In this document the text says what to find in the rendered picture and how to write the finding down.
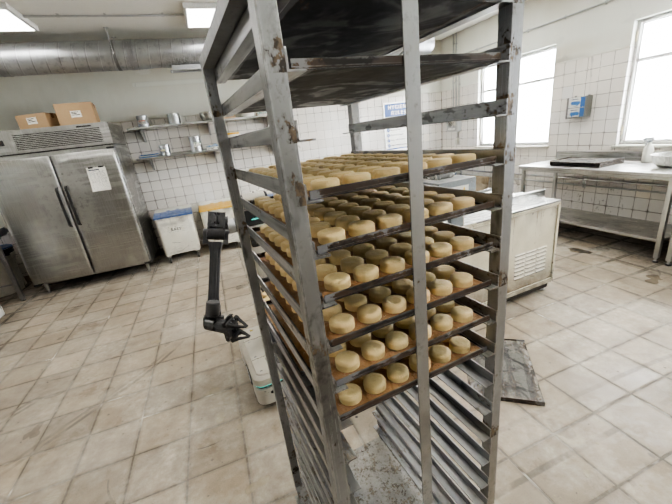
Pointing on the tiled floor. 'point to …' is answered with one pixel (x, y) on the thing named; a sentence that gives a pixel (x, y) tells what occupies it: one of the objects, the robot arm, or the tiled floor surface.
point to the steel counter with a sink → (658, 231)
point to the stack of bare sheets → (515, 375)
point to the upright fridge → (72, 202)
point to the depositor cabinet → (523, 247)
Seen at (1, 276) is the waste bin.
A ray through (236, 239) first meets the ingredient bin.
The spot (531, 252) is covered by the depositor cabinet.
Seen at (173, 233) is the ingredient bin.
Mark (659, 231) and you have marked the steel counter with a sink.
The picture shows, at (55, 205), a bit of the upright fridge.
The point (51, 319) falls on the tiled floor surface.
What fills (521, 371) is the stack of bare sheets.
